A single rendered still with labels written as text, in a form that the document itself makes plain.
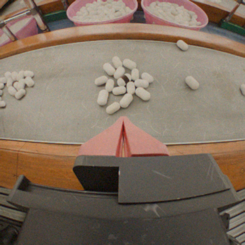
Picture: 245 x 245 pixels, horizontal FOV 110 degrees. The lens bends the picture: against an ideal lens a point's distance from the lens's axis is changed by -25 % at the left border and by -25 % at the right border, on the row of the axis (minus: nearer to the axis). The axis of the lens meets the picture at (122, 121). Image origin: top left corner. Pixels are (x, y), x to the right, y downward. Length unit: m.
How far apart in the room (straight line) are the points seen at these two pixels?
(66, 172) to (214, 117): 0.35
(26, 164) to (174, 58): 0.45
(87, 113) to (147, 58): 0.21
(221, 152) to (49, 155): 0.36
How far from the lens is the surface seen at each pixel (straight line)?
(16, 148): 0.33
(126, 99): 0.24
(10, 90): 0.41
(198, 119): 0.30
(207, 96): 0.35
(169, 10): 0.60
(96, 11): 0.56
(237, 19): 0.92
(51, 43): 0.45
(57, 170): 0.25
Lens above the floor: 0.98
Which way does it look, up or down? 76 degrees down
